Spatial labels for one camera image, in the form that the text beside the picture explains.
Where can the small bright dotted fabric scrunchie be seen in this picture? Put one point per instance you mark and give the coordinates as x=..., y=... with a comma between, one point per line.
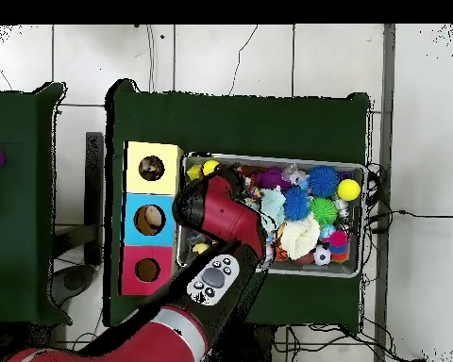
x=253, y=193

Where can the mint green cloth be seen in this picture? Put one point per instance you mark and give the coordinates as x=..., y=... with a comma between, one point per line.
x=273, y=207

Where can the small blue spiky ball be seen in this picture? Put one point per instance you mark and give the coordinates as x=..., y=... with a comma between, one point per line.
x=296, y=203

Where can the cream white cloth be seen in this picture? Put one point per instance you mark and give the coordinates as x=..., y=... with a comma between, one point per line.
x=300, y=235

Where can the pale patterned fabric scrunchie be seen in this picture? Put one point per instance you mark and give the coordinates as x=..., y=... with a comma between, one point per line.
x=151, y=168

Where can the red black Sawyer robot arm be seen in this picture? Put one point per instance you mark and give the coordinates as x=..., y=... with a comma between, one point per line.
x=219, y=215

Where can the wooden box with three holes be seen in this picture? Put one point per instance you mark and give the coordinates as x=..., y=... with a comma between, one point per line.
x=136, y=181

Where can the yellow smiley face ball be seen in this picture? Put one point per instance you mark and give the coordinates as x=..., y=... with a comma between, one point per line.
x=210, y=166

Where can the yellow cheese wedge toy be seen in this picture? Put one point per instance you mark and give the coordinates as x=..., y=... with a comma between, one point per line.
x=194, y=172

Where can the purple knobbly rubber toy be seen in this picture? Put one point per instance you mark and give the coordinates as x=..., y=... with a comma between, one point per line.
x=271, y=178

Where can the crushed clear plastic bottle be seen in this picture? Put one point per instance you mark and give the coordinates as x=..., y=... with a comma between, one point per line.
x=294, y=174

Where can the dark green table cloth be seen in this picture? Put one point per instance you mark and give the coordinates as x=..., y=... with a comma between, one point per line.
x=15, y=226
x=241, y=128

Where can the large blue spiky ball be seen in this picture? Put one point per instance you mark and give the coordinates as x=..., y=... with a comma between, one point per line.
x=323, y=181

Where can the black and white soccer ball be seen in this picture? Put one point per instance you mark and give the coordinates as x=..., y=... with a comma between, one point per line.
x=322, y=255

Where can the pink spiky ball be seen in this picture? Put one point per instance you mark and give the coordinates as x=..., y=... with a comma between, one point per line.
x=338, y=238

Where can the plain yellow ball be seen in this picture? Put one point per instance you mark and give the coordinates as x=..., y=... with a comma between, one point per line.
x=349, y=189

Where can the grey round seat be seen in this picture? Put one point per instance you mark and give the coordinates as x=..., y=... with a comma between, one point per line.
x=75, y=281

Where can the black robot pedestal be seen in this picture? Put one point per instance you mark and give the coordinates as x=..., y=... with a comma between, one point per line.
x=249, y=347

